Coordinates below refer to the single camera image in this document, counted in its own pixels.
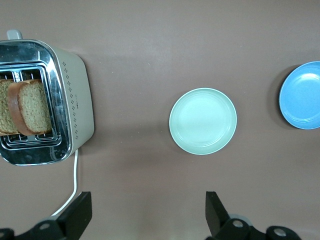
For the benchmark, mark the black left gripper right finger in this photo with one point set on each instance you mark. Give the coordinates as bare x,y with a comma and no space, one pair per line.
215,215

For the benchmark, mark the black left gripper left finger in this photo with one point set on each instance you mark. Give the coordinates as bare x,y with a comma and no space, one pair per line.
80,212

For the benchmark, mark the brown bread slice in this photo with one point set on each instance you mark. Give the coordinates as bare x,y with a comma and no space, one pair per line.
35,110
3,107

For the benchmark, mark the light green plate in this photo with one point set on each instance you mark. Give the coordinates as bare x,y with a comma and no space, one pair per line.
202,121

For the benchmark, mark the blue plate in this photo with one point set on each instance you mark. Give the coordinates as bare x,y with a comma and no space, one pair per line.
302,95

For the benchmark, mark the beige chrome-top toaster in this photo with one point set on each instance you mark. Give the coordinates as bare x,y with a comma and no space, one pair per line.
75,100

